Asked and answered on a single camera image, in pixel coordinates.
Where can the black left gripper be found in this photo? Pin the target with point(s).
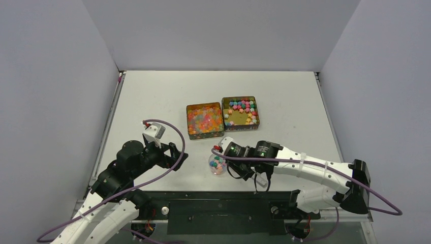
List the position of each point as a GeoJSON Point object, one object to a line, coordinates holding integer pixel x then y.
{"type": "Point", "coordinates": [166, 160]}

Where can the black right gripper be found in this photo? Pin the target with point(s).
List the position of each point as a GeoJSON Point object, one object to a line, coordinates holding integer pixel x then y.
{"type": "Point", "coordinates": [234, 164]}

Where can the tin of pastel star candies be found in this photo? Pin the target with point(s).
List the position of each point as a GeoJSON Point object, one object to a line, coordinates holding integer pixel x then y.
{"type": "Point", "coordinates": [240, 113]}

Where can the clear round plastic container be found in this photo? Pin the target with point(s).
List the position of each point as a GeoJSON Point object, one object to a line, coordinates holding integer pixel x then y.
{"type": "Point", "coordinates": [217, 165]}

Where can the tin of translucent star candies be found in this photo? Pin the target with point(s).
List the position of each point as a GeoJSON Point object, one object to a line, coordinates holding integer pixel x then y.
{"type": "Point", "coordinates": [205, 121]}

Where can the clear plastic scoop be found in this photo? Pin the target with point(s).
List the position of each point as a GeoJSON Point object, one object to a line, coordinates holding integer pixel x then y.
{"type": "Point", "coordinates": [260, 181]}

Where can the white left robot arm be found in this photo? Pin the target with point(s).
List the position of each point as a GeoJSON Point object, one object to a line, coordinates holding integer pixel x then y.
{"type": "Point", "coordinates": [114, 200]}

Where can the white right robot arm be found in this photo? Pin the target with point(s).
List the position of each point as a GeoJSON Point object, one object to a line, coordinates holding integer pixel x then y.
{"type": "Point", "coordinates": [340, 184]}

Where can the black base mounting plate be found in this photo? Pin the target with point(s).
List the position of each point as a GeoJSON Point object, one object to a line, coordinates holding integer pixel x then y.
{"type": "Point", "coordinates": [224, 212]}

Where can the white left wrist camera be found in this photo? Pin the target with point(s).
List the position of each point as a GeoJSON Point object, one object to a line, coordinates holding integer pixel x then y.
{"type": "Point", "coordinates": [153, 133]}

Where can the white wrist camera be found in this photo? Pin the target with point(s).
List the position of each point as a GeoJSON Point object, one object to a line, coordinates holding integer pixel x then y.
{"type": "Point", "coordinates": [224, 143]}
{"type": "Point", "coordinates": [153, 133]}

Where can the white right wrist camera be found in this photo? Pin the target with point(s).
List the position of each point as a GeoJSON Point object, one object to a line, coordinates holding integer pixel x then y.
{"type": "Point", "coordinates": [224, 143]}

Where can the aluminium rail frame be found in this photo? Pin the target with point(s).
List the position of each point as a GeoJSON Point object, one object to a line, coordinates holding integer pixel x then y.
{"type": "Point", "coordinates": [329, 215]}

